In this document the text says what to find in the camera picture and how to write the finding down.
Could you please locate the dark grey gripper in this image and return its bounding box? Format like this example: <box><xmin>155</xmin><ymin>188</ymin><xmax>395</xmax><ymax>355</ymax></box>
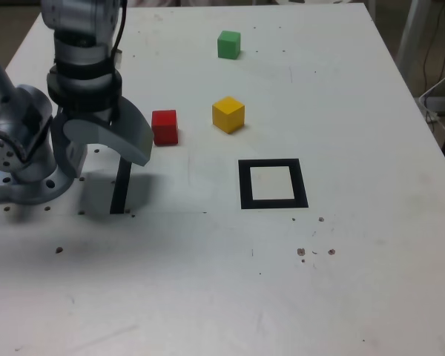
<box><xmin>50</xmin><ymin>95</ymin><xmax>154</xmax><ymax>179</ymax></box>

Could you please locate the red cube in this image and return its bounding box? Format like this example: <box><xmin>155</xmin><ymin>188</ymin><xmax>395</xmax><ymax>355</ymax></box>
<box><xmin>151</xmin><ymin>109</ymin><xmax>179</xmax><ymax>146</ymax></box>

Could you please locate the yellow cube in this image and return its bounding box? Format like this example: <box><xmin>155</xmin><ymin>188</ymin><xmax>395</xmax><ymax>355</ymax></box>
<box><xmin>211</xmin><ymin>96</ymin><xmax>245</xmax><ymax>135</ymax></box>

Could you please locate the green cube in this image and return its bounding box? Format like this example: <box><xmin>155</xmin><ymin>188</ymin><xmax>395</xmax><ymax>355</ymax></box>
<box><xmin>217</xmin><ymin>30</ymin><xmax>242</xmax><ymax>60</ymax></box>

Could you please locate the black tape square outline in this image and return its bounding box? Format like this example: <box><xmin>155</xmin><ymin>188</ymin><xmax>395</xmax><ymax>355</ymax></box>
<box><xmin>237</xmin><ymin>158</ymin><xmax>309</xmax><ymax>210</ymax></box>

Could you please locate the black tape strip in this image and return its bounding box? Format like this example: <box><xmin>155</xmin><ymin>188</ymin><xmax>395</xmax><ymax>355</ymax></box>
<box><xmin>109</xmin><ymin>155</ymin><xmax>133</xmax><ymax>215</ymax></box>

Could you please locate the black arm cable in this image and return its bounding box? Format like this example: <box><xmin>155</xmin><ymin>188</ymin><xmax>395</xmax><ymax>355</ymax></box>
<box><xmin>110</xmin><ymin>0</ymin><xmax>129</xmax><ymax>122</ymax></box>

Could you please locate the white metal frame leg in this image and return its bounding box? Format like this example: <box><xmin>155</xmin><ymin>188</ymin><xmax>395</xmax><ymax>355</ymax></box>
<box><xmin>395</xmin><ymin>0</ymin><xmax>431</xmax><ymax>75</ymax></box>

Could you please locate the thin black cable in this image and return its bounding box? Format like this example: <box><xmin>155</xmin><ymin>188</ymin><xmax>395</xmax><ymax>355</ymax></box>
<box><xmin>421</xmin><ymin>0</ymin><xmax>445</xmax><ymax>92</ymax></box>

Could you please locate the white cable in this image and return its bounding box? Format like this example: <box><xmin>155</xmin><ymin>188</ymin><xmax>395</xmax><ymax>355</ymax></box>
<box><xmin>418</xmin><ymin>62</ymin><xmax>445</xmax><ymax>140</ymax></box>

